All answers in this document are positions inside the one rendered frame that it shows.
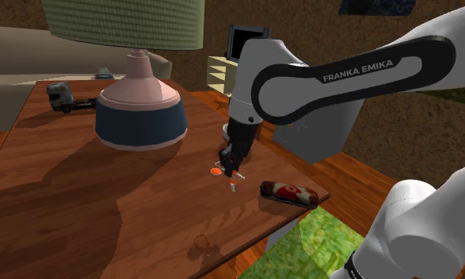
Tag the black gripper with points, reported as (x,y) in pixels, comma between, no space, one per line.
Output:
(241,135)

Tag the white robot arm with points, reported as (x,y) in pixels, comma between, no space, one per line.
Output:
(417,228)

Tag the small orange disc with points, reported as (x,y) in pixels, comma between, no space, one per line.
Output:
(216,171)

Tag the small orange and white tool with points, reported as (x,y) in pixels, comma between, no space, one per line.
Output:
(233,187)

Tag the red patterned oblong case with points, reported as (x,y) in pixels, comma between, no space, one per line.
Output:
(290,193)

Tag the pale shelf unit with screen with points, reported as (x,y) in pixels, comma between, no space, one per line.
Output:
(219,75)

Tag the grey box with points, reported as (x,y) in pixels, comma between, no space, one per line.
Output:
(313,139)

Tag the pink and blue table lamp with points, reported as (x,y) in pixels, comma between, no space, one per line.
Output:
(139,116)

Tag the green patterned robot stand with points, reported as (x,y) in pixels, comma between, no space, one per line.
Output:
(294,251)

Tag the brown wooden table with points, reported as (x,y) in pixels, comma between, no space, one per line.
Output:
(81,201)

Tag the small teal object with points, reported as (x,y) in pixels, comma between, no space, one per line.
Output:
(103,73)

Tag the grey toy truck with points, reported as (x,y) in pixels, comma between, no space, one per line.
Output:
(60,96)

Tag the beige sofa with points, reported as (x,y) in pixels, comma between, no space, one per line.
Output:
(16,50)

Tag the dark wall picture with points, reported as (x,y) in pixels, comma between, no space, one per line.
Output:
(375,7)

